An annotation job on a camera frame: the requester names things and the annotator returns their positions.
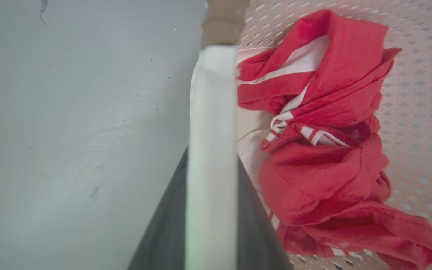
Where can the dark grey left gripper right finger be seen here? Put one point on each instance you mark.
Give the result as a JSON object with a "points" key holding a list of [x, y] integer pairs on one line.
{"points": [[257, 236]]}

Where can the red garment with white stripes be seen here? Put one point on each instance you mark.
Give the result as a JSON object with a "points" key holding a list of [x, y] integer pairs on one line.
{"points": [[324, 161]]}

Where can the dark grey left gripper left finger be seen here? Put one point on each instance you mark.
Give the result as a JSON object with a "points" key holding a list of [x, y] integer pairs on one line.
{"points": [[161, 232]]}

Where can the white perforated laundry basket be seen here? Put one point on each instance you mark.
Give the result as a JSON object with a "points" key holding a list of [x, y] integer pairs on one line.
{"points": [[211, 150]]}

